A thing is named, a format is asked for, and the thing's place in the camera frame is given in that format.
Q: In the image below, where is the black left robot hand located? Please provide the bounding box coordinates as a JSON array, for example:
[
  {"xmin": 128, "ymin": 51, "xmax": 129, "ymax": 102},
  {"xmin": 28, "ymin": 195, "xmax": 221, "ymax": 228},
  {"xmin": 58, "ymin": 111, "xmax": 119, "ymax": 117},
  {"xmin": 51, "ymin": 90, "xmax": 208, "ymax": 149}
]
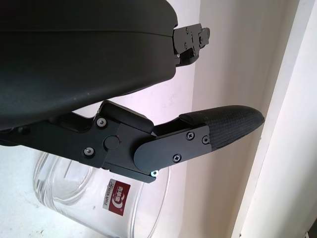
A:
[{"xmin": 0, "ymin": 0, "xmax": 265, "ymax": 185}]

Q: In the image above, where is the clear glass cup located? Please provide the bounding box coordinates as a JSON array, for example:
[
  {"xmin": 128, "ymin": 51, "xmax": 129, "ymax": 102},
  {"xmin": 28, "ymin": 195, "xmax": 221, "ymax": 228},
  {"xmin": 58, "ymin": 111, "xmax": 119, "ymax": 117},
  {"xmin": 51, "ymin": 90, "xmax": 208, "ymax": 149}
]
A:
[{"xmin": 32, "ymin": 150, "xmax": 172, "ymax": 238}]

